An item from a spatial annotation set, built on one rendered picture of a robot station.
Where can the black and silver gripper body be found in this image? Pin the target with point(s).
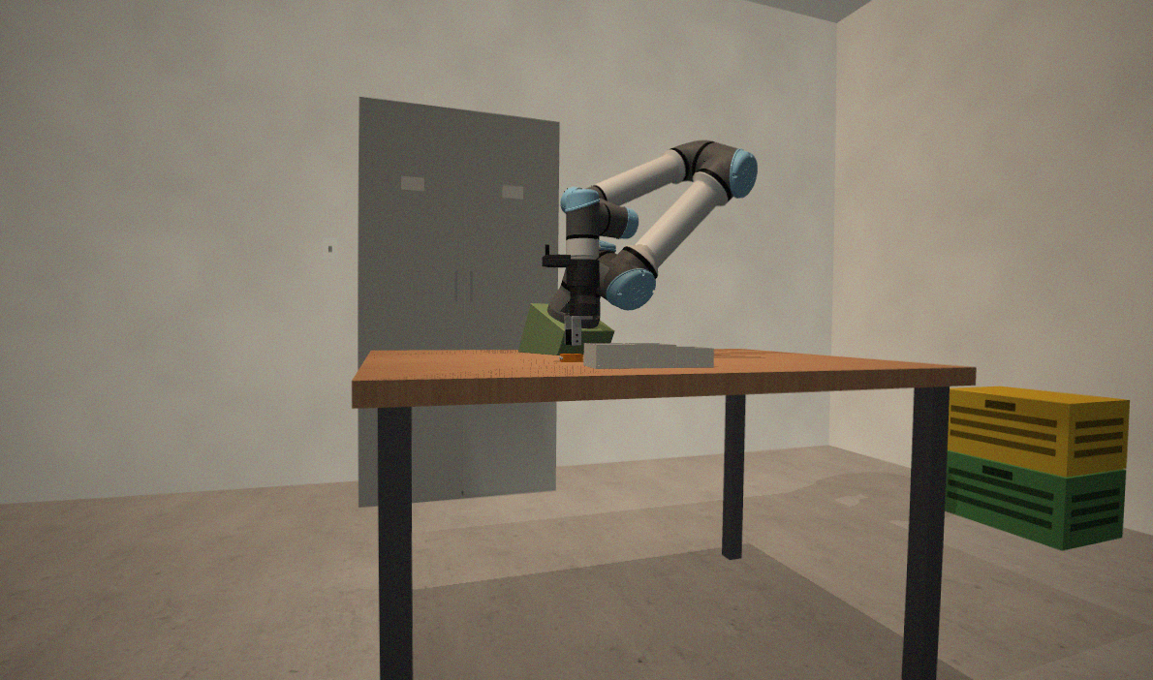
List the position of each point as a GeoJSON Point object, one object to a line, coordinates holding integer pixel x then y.
{"type": "Point", "coordinates": [583, 273]}

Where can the beige three-compartment bin rack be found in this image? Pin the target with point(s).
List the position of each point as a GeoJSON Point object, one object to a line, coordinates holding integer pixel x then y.
{"type": "Point", "coordinates": [646, 355]}

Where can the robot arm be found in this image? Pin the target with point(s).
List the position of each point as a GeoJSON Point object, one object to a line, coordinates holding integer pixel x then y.
{"type": "Point", "coordinates": [627, 279]}

